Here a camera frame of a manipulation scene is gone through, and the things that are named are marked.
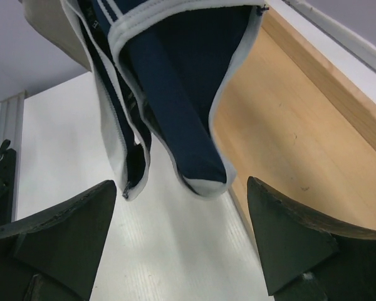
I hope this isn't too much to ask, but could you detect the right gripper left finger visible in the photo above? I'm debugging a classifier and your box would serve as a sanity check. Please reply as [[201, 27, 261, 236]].
[[0, 180, 117, 300]]

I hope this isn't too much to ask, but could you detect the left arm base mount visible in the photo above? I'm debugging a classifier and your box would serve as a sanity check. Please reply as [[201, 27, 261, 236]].
[[0, 139, 17, 226]]

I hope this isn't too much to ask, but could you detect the navy underwear white trim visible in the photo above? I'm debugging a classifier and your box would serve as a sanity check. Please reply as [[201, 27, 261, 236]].
[[61, 1, 267, 201]]

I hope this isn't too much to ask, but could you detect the wooden clothes rack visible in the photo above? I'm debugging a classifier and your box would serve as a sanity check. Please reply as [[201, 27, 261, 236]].
[[215, 9, 376, 230]]

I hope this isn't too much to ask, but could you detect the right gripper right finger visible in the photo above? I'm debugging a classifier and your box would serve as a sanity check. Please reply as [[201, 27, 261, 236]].
[[247, 177, 376, 300]]

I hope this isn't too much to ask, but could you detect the aluminium mounting rail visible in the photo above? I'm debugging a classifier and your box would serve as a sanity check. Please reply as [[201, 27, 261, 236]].
[[0, 92, 26, 221]]

